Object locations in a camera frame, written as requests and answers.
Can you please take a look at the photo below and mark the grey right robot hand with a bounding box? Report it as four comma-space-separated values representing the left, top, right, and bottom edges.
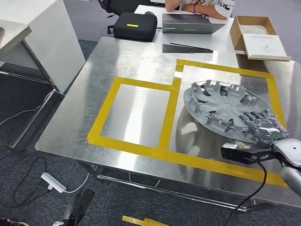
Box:
238, 111, 290, 149

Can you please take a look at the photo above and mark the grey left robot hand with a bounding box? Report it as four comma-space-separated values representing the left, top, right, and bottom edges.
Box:
62, 188, 96, 226

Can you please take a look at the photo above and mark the grey plastic wheel hubcap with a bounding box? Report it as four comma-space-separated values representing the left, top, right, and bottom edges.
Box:
183, 80, 281, 144

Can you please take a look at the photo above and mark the steel workbench table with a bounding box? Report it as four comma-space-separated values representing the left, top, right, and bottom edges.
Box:
35, 37, 301, 213

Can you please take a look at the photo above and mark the white power strip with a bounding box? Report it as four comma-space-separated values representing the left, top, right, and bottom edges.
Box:
41, 172, 67, 194

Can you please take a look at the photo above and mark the yellow floor tape corner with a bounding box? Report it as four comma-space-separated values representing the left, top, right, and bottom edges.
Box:
121, 215, 170, 226

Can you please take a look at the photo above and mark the white booklet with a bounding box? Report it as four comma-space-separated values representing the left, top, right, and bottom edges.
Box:
242, 33, 291, 61

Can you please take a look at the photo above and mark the cardboard box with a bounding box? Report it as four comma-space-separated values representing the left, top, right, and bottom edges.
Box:
229, 16, 291, 61

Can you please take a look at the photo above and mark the yellow tape outline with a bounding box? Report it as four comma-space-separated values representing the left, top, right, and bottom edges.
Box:
88, 59, 288, 188

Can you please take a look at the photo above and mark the grey laptop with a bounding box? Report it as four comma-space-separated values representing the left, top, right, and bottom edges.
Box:
161, 13, 226, 35

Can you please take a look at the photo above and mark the black zip case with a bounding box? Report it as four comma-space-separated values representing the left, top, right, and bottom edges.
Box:
113, 12, 158, 43

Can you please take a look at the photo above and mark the steel side table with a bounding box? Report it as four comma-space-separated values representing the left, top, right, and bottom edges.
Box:
0, 18, 57, 154

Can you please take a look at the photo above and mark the white floor cable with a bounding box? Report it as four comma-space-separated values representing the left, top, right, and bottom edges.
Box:
63, 172, 90, 194

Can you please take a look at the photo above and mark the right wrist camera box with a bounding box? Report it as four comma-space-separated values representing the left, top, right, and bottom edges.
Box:
220, 142, 277, 165

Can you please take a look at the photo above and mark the black camera cable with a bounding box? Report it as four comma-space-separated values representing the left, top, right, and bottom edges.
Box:
223, 159, 268, 226

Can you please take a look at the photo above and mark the black floor cable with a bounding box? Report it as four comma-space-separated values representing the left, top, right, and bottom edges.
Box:
0, 156, 51, 209

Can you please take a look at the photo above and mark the thin white cable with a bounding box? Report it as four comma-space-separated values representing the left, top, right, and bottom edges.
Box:
0, 106, 41, 127

